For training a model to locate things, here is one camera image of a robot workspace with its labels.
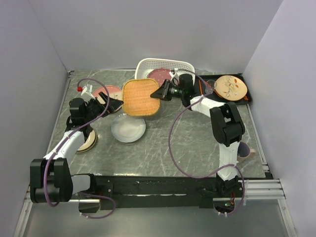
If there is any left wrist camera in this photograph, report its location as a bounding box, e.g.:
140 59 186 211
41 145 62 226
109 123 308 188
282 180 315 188
77 84 93 98

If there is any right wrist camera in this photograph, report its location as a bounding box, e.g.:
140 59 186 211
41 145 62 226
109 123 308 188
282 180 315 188
169 68 179 76

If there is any small beige saucer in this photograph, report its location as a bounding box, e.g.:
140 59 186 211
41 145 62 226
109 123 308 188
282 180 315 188
77 130 98 153

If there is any white scalloped bowl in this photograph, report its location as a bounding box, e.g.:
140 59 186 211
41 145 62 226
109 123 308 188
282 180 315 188
111 114 146 143

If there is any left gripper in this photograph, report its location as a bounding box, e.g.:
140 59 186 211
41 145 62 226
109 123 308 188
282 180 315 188
84 91 123 122

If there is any floral peach plate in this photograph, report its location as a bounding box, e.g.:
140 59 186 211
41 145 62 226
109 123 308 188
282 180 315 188
215 75 248 101

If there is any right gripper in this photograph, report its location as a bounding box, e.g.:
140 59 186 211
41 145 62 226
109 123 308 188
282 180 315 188
151 79 185 101

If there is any orange woven tray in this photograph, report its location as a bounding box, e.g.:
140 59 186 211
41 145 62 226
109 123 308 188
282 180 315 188
122 79 160 117

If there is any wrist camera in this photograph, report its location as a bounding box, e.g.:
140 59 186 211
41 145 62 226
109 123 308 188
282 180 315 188
169 68 179 76
77 84 93 98

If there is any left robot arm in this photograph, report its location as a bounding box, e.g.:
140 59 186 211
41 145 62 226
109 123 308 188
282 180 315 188
30 92 123 206

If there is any pink purple mug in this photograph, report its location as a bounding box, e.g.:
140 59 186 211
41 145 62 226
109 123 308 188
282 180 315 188
237 141 256 162

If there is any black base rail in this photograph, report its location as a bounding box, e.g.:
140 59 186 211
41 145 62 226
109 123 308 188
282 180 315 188
74 174 274 213

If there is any cream plate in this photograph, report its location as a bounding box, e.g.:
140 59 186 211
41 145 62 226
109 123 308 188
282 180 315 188
92 85 122 104

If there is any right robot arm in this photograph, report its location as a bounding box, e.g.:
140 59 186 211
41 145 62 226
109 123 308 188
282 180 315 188
150 73 245 197

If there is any clear glass cup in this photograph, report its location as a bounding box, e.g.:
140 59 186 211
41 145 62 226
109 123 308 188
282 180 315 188
205 79 217 95

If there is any black serving tray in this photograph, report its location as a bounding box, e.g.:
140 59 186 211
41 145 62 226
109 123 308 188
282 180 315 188
200 74 252 105

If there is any white perforated plastic bin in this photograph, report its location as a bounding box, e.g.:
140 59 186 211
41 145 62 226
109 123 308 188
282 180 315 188
134 58 195 79

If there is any pink polka dot plate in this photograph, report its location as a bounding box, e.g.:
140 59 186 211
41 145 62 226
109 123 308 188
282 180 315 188
147 68 171 86

